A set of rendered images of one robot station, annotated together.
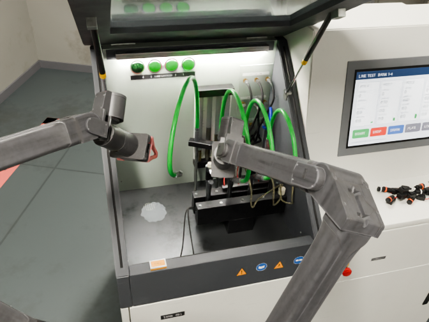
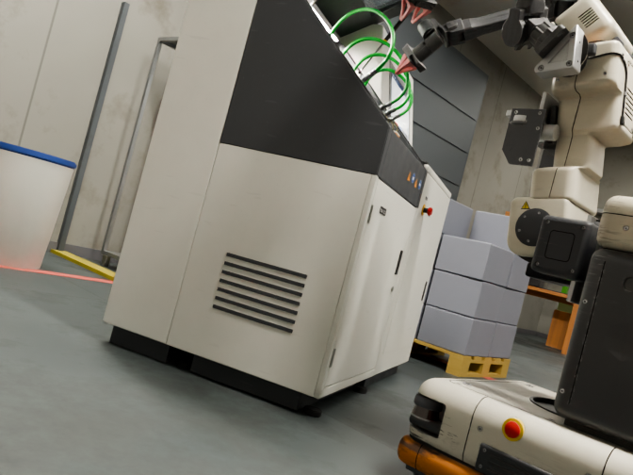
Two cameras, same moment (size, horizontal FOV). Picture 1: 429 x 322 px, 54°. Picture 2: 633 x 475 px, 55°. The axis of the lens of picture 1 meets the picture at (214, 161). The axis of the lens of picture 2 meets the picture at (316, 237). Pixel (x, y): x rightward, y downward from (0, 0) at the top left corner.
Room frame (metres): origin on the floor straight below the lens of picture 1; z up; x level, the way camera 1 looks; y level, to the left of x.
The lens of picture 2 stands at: (-0.26, 1.87, 0.52)
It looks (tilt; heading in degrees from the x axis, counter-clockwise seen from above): 1 degrees up; 308
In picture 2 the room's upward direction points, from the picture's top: 15 degrees clockwise
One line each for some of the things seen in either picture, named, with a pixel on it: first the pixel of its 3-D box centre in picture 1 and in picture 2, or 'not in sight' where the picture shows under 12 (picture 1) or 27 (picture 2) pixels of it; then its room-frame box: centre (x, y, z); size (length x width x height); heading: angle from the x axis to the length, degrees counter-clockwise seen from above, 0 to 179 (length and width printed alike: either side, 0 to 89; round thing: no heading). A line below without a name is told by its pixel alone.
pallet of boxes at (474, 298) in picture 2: not in sight; (433, 278); (1.65, -2.01, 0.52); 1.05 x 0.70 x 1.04; 176
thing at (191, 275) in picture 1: (223, 269); (400, 171); (0.92, -0.05, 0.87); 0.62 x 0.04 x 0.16; 107
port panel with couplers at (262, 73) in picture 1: (253, 103); not in sight; (1.47, -0.14, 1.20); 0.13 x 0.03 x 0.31; 107
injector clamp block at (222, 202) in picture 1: (237, 208); not in sight; (1.18, -0.10, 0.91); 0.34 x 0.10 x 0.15; 107
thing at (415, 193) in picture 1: (409, 191); not in sight; (1.22, -0.73, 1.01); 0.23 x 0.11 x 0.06; 107
